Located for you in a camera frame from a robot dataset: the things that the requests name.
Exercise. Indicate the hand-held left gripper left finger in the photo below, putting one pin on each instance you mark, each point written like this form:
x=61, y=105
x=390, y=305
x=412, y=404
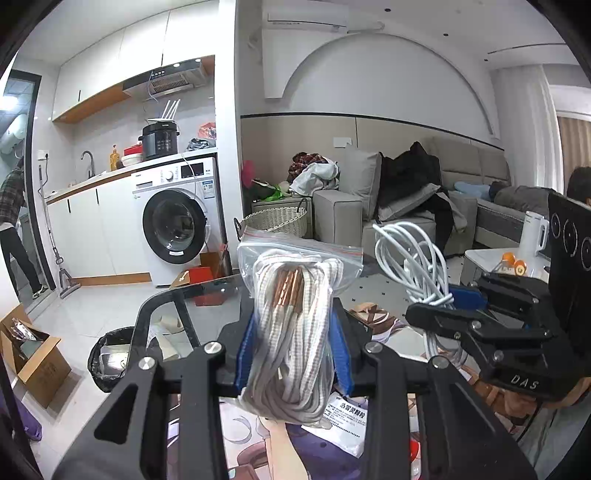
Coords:
x=244, y=355

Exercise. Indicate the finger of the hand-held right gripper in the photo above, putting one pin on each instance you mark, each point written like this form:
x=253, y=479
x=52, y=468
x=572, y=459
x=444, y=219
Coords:
x=461, y=323
x=468, y=296

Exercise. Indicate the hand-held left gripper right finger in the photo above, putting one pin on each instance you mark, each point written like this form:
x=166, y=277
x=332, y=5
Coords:
x=342, y=360

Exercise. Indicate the clear bag of white laces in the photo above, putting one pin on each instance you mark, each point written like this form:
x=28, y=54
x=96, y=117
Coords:
x=291, y=350

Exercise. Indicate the white coffee table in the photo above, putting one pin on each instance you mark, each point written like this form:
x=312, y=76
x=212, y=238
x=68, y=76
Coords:
x=485, y=261

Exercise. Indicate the orange fruit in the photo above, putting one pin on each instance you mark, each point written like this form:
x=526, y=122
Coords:
x=508, y=257
x=521, y=267

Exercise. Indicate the white printed packet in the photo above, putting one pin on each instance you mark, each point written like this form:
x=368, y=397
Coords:
x=341, y=415

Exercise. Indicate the white kettle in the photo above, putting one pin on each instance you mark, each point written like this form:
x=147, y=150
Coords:
x=531, y=235

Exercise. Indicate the red cardboard box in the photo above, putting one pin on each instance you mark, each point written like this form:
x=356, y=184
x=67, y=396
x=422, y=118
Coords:
x=203, y=281

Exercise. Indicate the printed cartoon desk mat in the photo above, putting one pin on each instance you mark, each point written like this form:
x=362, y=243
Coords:
x=258, y=443

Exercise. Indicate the flat grey pillow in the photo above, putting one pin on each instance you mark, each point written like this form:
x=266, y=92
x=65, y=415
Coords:
x=411, y=198

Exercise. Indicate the wicker laundry basket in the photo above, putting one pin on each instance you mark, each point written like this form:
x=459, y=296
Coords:
x=277, y=221

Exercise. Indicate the black jacket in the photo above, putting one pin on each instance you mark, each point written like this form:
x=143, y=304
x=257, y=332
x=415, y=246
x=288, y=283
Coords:
x=411, y=170

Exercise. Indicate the black trash bin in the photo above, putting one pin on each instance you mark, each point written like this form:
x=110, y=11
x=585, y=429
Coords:
x=104, y=364

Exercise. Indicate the grey sofa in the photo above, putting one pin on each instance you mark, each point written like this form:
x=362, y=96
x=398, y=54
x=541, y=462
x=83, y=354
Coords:
x=337, y=217

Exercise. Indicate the large grey pillow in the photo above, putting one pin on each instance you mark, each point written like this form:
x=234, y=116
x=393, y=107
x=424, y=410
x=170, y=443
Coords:
x=360, y=173

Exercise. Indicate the window curtain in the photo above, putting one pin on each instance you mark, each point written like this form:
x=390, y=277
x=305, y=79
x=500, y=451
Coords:
x=545, y=120

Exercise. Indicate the white washing machine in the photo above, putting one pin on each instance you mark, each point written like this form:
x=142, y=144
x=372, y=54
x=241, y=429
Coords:
x=180, y=184

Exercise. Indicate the pile of clothes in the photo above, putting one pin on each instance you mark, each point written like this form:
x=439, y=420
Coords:
x=314, y=177

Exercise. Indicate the grey floor mop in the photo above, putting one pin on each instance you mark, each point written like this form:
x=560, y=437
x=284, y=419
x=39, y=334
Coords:
x=67, y=281

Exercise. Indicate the brown cardboard box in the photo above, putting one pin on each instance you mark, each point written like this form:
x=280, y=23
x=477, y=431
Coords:
x=44, y=369

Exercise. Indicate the white lower kitchen cabinets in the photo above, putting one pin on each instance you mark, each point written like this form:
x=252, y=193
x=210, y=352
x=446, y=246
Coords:
x=92, y=221

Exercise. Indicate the white kitchen cabinets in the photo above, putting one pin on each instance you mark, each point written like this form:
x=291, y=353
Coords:
x=92, y=221
x=138, y=41

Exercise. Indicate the grey plastic bag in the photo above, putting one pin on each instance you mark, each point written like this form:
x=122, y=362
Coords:
x=201, y=145

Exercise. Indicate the white bowl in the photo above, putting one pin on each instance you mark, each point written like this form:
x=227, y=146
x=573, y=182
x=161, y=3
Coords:
x=131, y=161

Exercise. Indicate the purple rolled mat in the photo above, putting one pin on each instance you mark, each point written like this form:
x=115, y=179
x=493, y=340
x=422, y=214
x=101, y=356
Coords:
x=30, y=424

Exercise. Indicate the red plastic bag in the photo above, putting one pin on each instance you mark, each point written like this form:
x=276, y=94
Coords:
x=207, y=131

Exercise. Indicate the black pressure cooker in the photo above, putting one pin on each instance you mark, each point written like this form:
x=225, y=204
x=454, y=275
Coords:
x=159, y=141

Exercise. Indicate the red bowl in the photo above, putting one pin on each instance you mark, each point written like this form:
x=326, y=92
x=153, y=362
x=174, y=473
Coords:
x=133, y=151

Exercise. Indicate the yellow bottle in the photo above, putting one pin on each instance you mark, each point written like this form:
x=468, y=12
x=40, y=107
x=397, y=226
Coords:
x=114, y=160

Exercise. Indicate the steel kitchen faucet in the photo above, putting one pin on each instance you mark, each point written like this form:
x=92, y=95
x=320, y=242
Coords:
x=91, y=164

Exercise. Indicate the white router with antennas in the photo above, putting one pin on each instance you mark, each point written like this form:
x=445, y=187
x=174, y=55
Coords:
x=161, y=119

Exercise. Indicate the steel range hood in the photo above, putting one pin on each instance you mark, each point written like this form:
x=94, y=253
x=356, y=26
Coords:
x=171, y=83

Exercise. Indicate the white water heater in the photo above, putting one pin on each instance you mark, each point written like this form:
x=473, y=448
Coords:
x=14, y=136

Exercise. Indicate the white air conditioner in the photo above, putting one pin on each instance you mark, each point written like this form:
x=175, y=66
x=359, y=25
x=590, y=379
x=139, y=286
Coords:
x=304, y=21

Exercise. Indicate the white upper kitchen cabinets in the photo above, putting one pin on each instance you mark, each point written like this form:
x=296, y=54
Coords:
x=138, y=41

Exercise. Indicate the white wall socket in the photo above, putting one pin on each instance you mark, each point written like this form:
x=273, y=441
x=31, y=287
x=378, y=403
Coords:
x=342, y=142

